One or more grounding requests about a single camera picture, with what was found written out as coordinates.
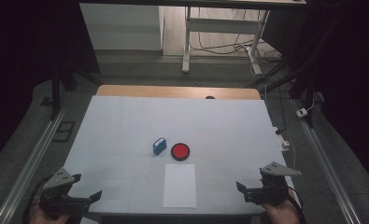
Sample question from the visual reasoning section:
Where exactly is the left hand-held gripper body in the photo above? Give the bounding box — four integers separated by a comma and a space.
38, 167, 92, 216

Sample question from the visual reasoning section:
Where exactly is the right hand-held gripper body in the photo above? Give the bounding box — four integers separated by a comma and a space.
244, 161, 303, 207

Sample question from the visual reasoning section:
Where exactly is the round red ink pad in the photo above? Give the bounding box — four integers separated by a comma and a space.
170, 142, 191, 161

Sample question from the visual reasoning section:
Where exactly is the blue stamp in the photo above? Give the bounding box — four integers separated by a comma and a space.
152, 136, 168, 157

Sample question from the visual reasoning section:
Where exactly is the person's right hand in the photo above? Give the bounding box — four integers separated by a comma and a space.
261, 199, 301, 224

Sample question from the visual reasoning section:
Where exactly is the person's left hand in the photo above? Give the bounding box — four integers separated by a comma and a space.
28, 203, 72, 224

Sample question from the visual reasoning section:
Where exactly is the white power strip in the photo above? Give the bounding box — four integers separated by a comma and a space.
272, 125, 291, 153

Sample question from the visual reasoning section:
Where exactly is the white paper sheet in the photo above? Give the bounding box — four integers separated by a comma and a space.
163, 163, 197, 209

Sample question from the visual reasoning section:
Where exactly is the black stand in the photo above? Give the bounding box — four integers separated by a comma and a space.
247, 62, 324, 129
50, 55, 104, 121

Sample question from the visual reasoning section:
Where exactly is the white table cover sheet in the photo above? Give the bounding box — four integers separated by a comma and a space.
63, 95, 295, 217

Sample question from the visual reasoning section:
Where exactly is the wooden table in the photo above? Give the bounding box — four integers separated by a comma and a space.
96, 84, 262, 101

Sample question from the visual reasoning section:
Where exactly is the white cabinet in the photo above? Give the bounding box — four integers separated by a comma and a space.
78, 3, 164, 51

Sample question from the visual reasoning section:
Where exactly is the thin white cable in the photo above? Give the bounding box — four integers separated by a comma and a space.
287, 140, 298, 172

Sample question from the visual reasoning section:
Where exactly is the metal floor rail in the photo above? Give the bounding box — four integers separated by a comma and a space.
292, 99, 362, 224
0, 105, 68, 224

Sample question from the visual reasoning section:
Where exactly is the right hand-held gripper black cable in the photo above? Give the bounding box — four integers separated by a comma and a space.
281, 183, 307, 224

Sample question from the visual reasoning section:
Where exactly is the black floor frame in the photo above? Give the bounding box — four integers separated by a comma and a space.
52, 120, 77, 144

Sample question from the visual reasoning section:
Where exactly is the tangle of black floor cables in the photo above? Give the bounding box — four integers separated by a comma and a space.
190, 7, 283, 63

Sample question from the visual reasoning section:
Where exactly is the white desk frame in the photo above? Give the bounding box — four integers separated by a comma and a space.
181, 6, 271, 77

